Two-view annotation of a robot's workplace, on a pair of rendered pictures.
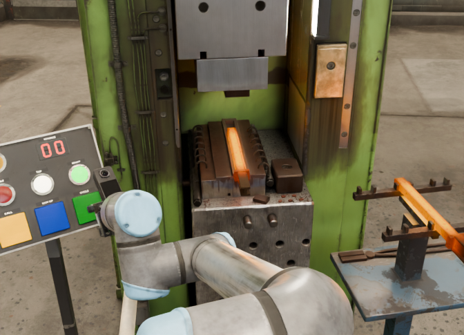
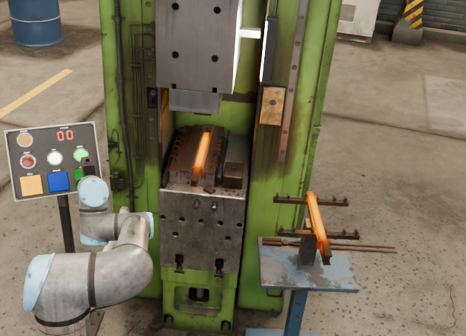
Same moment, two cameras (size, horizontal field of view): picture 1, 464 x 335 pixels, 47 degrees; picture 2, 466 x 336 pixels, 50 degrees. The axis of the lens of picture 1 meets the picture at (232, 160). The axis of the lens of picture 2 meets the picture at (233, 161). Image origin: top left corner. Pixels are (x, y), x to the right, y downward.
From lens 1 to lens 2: 0.63 m
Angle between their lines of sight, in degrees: 8
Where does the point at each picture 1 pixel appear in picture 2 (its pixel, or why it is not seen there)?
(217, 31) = (184, 71)
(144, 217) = (96, 195)
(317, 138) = (261, 152)
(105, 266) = not seen: hidden behind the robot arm
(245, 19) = (204, 66)
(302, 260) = (236, 237)
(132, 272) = (84, 228)
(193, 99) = not seen: hidden behind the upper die
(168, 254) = (108, 220)
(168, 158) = (152, 149)
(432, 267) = not seen: hidden behind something
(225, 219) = (182, 199)
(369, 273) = (279, 255)
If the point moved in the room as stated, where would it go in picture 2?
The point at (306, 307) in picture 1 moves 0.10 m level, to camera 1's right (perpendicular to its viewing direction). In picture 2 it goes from (109, 264) to (156, 272)
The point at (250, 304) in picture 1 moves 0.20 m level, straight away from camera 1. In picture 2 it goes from (84, 258) to (122, 202)
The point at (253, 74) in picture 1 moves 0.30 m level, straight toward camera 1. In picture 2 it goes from (208, 104) to (186, 139)
